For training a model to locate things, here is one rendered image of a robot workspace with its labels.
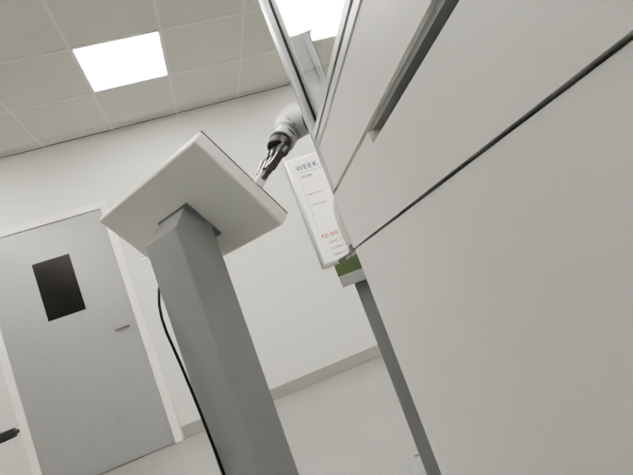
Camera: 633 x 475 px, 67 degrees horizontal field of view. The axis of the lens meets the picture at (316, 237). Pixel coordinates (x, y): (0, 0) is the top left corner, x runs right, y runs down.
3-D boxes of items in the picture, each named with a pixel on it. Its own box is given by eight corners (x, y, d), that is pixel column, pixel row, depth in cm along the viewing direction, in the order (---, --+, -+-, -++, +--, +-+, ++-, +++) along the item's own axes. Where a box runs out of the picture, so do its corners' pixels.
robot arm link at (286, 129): (284, 117, 160) (279, 126, 156) (303, 136, 163) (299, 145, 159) (267, 130, 165) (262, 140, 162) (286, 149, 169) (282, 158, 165)
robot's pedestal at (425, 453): (411, 459, 188) (342, 277, 196) (484, 434, 185) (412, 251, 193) (416, 494, 158) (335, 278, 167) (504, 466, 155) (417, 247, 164)
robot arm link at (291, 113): (266, 123, 164) (299, 113, 158) (280, 100, 174) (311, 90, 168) (280, 149, 170) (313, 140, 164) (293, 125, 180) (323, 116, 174)
